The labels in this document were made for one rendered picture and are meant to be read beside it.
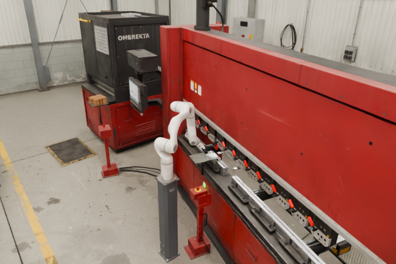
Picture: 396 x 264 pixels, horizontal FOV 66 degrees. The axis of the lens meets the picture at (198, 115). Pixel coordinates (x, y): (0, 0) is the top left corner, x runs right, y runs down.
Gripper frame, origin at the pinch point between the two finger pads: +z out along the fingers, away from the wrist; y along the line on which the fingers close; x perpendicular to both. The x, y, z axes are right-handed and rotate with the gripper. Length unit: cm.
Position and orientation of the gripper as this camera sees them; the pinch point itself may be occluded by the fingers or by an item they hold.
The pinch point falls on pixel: (205, 151)
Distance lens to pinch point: 341.3
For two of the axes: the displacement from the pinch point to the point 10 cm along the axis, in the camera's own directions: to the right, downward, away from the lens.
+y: -2.5, -3.8, 8.9
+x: -7.5, 6.6, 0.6
